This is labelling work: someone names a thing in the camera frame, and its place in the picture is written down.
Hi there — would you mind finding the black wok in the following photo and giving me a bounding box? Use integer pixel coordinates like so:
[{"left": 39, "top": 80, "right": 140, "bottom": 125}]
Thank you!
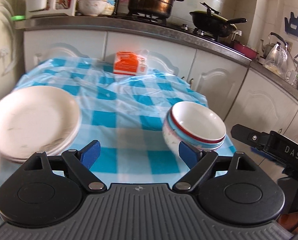
[{"left": 189, "top": 2, "right": 248, "bottom": 37}]

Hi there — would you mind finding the white bowl purple rim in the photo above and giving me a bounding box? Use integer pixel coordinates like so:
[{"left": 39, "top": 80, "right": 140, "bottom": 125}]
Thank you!
[{"left": 162, "top": 119, "right": 182, "bottom": 157}]

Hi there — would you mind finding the white flower wall hook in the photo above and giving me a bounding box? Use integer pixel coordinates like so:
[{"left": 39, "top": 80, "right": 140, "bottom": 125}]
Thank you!
[{"left": 0, "top": 48, "right": 10, "bottom": 60}]

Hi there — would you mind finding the orange tissue pack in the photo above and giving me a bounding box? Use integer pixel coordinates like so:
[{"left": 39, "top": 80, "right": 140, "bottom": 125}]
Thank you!
[{"left": 113, "top": 49, "right": 149, "bottom": 76}]

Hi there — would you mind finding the blue cartoon bowl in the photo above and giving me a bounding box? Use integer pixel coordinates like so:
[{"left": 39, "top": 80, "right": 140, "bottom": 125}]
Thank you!
[{"left": 164, "top": 111, "right": 226, "bottom": 150}]

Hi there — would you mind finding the person's hand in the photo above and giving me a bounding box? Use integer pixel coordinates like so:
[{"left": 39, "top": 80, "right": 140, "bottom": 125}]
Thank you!
[{"left": 277, "top": 212, "right": 298, "bottom": 235}]

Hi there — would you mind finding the white condiment rack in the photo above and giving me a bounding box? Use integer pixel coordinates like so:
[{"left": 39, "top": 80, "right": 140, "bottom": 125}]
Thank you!
[{"left": 25, "top": 0, "right": 77, "bottom": 19}]

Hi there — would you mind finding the metal kettle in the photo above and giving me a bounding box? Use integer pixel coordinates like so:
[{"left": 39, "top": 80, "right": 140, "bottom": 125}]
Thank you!
[{"left": 260, "top": 32, "right": 288, "bottom": 59}]

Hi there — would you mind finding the white plate with grey pattern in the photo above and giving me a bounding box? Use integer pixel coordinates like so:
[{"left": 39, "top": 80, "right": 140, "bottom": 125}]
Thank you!
[{"left": 0, "top": 119, "right": 81, "bottom": 158}]

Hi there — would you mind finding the red pan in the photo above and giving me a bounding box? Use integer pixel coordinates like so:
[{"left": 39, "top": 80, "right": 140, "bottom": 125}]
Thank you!
[{"left": 232, "top": 41, "right": 258, "bottom": 60}]

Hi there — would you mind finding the white floral bowl on counter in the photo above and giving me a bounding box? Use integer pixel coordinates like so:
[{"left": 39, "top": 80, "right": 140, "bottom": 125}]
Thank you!
[{"left": 78, "top": 0, "right": 107, "bottom": 16}]

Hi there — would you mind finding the red and white bowl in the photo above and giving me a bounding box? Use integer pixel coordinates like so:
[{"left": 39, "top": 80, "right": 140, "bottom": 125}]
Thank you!
[{"left": 169, "top": 101, "right": 226, "bottom": 144}]

